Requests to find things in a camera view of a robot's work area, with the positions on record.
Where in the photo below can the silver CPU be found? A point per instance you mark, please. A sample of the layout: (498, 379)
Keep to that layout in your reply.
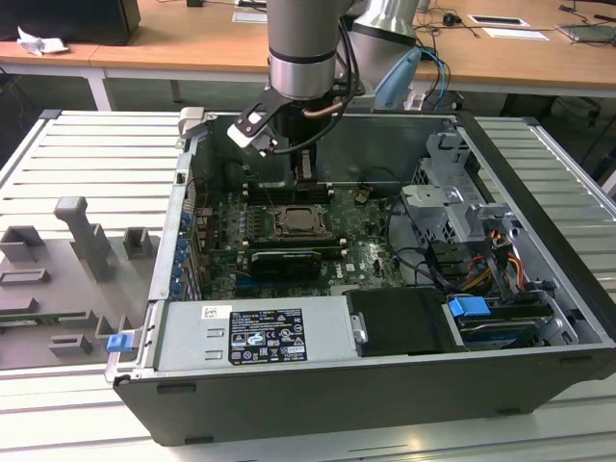
(303, 222)

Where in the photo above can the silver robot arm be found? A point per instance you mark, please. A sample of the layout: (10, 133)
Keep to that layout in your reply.
(298, 48)

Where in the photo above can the CPU socket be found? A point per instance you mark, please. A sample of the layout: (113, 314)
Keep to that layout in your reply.
(303, 238)

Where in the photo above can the grey case latch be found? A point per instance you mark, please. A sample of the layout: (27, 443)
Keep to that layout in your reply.
(192, 120)

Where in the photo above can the wooden desk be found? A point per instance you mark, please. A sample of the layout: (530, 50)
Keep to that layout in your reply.
(43, 60)
(216, 43)

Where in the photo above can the pale blue teach pendant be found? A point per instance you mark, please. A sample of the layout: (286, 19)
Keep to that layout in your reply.
(397, 77)

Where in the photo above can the black graphics card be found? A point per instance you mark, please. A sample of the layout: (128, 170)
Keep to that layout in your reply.
(284, 264)

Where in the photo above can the green motherboard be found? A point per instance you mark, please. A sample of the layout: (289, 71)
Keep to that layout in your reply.
(366, 260)

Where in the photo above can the silver drive cage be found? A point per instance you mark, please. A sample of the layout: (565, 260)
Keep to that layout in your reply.
(435, 216)

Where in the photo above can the white barcode sticker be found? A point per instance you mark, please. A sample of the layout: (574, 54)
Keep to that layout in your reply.
(215, 312)

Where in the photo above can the black power supply label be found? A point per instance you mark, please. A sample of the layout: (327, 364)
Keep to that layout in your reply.
(267, 334)

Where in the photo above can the black plastic shroud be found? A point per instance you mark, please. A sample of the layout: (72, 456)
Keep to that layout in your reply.
(399, 322)

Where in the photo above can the silver power supply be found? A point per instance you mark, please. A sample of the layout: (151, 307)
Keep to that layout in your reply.
(192, 337)

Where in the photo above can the white paper sheet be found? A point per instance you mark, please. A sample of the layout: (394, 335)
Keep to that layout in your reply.
(515, 33)

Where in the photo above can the black box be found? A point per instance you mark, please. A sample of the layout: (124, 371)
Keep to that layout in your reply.
(67, 21)

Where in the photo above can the blue disk carrier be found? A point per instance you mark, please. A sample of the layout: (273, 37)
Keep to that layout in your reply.
(467, 307)

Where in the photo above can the crumpled white paper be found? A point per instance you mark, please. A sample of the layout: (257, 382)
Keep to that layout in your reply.
(41, 43)

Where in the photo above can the blue plastic latch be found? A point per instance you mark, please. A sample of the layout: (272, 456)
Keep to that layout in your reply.
(119, 343)

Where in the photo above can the black and grey PC case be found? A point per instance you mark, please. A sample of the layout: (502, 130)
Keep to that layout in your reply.
(289, 404)

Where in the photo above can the hard disk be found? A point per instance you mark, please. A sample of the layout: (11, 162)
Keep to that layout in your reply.
(500, 332)

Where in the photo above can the grey parts rack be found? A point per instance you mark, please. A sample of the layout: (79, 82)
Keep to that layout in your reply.
(58, 308)

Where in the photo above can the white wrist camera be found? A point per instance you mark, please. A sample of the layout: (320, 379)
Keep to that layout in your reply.
(243, 136)

